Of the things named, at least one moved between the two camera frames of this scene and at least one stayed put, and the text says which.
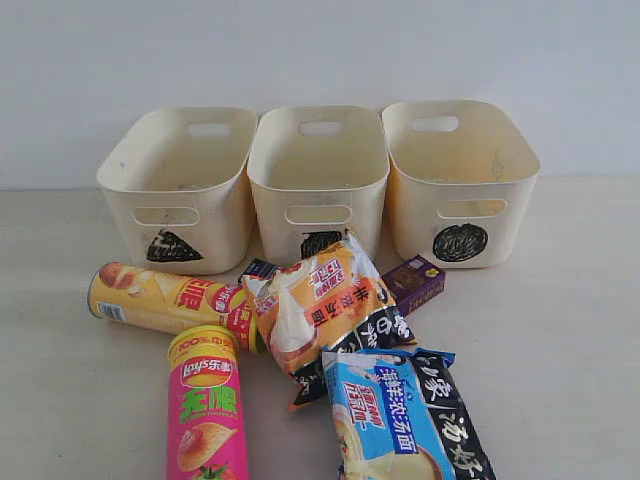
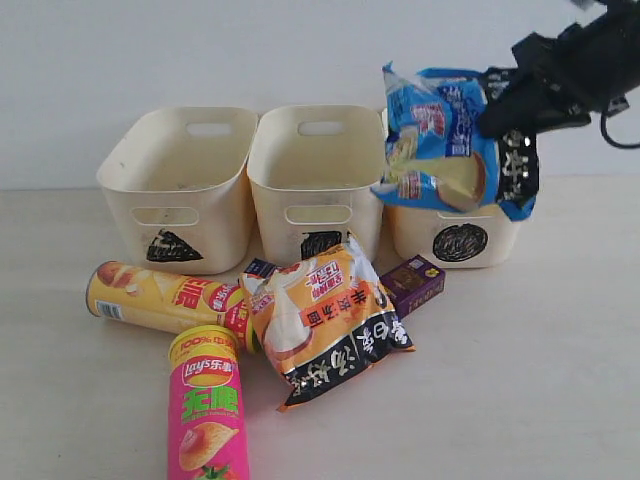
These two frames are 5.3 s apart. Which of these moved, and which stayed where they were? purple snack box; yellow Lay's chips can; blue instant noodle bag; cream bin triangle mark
Moved: blue instant noodle bag
Stayed: purple snack box; yellow Lay's chips can; cream bin triangle mark
